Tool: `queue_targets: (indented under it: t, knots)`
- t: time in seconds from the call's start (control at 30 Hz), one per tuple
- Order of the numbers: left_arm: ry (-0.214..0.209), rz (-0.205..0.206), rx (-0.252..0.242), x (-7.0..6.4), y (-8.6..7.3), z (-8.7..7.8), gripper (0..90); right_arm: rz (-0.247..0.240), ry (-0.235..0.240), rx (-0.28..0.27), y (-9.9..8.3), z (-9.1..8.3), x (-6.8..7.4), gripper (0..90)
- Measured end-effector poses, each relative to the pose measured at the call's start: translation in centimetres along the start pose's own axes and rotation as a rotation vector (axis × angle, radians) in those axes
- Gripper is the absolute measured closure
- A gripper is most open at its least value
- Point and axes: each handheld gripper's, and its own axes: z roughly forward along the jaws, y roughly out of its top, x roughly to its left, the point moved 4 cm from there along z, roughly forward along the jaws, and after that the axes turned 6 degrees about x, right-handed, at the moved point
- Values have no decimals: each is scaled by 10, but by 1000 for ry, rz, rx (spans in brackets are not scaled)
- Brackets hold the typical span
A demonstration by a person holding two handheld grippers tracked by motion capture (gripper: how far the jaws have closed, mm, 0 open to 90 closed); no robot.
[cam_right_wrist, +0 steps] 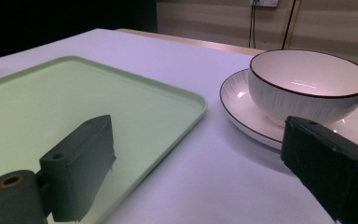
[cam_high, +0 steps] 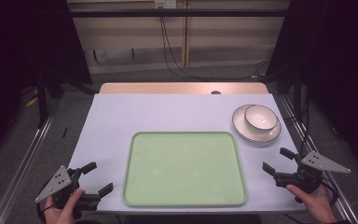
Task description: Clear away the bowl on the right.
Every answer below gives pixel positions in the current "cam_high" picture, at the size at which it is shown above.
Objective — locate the white table mat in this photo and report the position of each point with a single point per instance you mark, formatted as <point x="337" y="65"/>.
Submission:
<point x="167" y="115"/>

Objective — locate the person's right hand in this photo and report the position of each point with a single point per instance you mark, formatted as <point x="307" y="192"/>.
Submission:
<point x="318" y="205"/>

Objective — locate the metal floor rail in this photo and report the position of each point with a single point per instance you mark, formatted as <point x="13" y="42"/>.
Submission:
<point x="24" y="155"/>
<point x="315" y="146"/>

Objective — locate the black metal stand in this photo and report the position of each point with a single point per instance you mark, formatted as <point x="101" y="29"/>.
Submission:
<point x="297" y="90"/>
<point x="42" y="99"/>

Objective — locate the black curtain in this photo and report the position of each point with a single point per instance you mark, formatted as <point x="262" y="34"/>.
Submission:
<point x="28" y="40"/>
<point x="332" y="62"/>

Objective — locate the black crossbar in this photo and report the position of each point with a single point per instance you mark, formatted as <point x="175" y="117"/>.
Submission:
<point x="177" y="13"/>

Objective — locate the white wall socket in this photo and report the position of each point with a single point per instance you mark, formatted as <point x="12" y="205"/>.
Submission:
<point x="165" y="3"/>

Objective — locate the person's left hand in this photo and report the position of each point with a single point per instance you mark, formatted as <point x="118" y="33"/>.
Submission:
<point x="62" y="215"/>

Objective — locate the wooden table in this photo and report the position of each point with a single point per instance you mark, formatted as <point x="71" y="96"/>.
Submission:
<point x="167" y="88"/>

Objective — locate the green plastic tray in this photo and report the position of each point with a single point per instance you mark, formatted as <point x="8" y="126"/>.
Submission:
<point x="185" y="169"/>

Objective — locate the small black stick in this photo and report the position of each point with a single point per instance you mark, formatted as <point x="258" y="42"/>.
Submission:
<point x="64" y="132"/>

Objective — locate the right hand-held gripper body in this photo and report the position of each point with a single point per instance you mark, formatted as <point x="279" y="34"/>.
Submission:
<point x="307" y="179"/>

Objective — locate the white plate with dark rim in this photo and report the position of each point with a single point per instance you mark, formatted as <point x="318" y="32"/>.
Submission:
<point x="245" y="132"/>

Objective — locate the white bowl with dark rim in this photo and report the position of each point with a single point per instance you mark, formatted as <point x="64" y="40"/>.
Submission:
<point x="260" y="117"/>

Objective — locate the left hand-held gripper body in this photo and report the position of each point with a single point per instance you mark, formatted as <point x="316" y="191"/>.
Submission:
<point x="56" y="183"/>

